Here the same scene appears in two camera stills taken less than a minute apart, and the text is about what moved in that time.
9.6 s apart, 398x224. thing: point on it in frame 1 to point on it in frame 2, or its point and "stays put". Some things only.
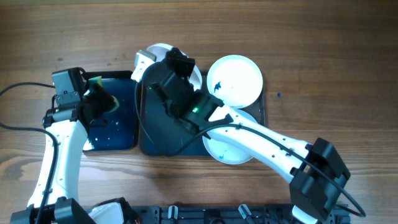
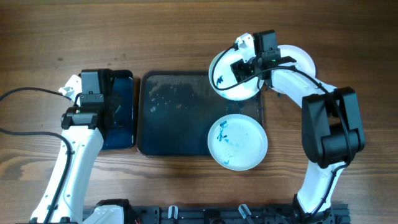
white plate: x=159 y=50 to x=303 y=62
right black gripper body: x=183 y=66 to x=247 y=70
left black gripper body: x=100 y=99 to x=111 y=101
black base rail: x=222 y=214 stays put
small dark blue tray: x=119 y=132 stays put
